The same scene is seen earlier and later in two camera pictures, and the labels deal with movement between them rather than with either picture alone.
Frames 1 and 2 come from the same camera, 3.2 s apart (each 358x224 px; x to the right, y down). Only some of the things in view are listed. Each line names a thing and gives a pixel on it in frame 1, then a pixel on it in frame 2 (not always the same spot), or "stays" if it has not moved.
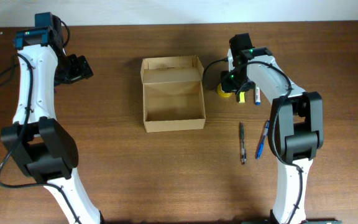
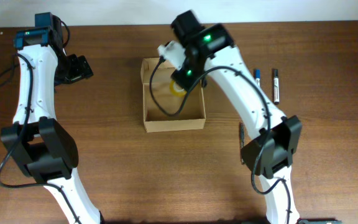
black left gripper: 82,69 stays
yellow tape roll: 226,94 -> 178,90
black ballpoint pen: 243,148 stays
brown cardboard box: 173,94 stays
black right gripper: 227,86 -> 179,76
